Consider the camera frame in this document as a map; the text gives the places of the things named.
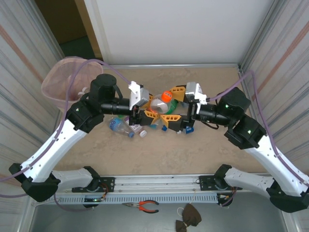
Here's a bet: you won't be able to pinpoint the green Sprite label bottle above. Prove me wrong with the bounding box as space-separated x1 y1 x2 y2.
166 100 181 114

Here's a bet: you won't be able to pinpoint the Fiji water bottle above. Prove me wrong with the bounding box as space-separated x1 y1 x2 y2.
148 122 169 132

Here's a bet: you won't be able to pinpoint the orange cap drink bottle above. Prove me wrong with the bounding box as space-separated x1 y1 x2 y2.
149 90 173 115

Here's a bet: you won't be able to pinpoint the blue label bottle white cap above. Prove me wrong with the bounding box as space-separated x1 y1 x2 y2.
177 125 195 135

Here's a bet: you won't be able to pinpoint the beige waste bin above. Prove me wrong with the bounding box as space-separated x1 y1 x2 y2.
41 56 104 114

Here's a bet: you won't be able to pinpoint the pink plastic bin liner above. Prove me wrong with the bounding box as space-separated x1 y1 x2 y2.
41 56 104 111

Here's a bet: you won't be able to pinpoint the purple grape label bottle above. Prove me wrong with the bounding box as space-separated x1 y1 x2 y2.
124 115 148 138

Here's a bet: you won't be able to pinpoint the clear bottle blue logo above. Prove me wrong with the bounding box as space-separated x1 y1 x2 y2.
107 116 136 139

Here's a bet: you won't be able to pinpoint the brown wooden door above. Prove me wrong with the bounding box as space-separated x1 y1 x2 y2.
35 0 103 59

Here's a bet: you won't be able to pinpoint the large brown cloth pouch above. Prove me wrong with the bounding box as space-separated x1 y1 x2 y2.
181 203 202 227

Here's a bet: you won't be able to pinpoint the small brown cloth pouch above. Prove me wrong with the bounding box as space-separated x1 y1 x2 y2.
175 219 189 232

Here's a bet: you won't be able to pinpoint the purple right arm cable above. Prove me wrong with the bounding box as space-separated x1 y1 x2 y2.
206 70 309 207

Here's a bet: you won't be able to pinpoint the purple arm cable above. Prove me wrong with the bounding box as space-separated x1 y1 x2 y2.
0 59 133 212
206 70 309 207

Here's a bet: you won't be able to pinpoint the aluminium back frame rail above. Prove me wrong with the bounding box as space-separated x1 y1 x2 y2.
98 63 241 71

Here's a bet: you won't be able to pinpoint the aluminium side frame rail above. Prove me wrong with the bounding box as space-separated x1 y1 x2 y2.
238 65 266 136

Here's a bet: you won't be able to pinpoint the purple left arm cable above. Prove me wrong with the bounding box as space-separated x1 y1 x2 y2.
0 59 133 212

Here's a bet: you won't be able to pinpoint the aluminium corner post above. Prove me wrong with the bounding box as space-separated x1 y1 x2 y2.
238 0 287 70
21 0 65 60

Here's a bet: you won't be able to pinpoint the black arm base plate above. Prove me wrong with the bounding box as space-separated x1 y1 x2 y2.
71 177 115 193
198 175 242 191

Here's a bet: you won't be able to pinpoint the white string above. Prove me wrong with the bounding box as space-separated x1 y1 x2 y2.
177 189 197 217

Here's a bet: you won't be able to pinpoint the white slotted cable duct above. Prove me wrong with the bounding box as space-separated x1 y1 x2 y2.
32 194 219 205

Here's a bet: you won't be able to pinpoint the orange handled pliers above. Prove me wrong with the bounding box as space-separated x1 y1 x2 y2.
122 200 160 214

